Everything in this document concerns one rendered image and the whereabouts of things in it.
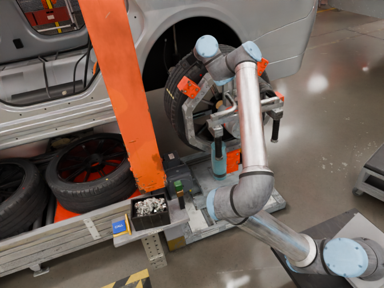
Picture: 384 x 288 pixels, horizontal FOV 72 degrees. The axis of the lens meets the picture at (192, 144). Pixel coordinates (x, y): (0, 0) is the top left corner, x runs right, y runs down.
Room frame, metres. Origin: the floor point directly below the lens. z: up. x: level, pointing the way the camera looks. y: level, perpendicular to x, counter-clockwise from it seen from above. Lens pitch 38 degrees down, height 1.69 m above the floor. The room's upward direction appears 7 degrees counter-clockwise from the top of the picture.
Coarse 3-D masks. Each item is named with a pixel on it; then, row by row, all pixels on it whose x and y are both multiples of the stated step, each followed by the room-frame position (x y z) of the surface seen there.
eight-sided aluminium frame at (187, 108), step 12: (204, 84) 1.28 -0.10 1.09; (264, 96) 1.41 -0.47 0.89; (192, 108) 1.25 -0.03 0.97; (192, 120) 1.25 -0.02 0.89; (264, 120) 1.37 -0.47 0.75; (192, 132) 1.25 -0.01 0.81; (192, 144) 1.24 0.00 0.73; (204, 144) 1.26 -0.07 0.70; (228, 144) 1.35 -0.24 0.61; (240, 144) 1.33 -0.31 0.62
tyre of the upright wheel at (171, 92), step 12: (228, 48) 1.54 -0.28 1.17; (180, 72) 1.45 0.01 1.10; (192, 72) 1.36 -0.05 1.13; (204, 72) 1.36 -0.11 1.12; (264, 72) 1.46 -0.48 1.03; (168, 84) 1.50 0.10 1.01; (168, 96) 1.43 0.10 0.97; (180, 96) 1.32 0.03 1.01; (168, 108) 1.40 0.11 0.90; (180, 108) 1.32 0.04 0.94; (180, 120) 1.32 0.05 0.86; (180, 132) 1.31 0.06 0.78
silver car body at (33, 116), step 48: (0, 0) 3.06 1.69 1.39; (144, 0) 1.67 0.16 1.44; (192, 0) 1.74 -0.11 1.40; (240, 0) 1.82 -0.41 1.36; (288, 0) 1.91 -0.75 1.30; (0, 48) 3.01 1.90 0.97; (48, 48) 3.12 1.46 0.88; (144, 48) 1.66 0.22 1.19; (288, 48) 1.93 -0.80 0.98; (0, 96) 2.08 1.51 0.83; (48, 96) 1.96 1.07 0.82; (96, 96) 1.59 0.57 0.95; (0, 144) 1.41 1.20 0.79
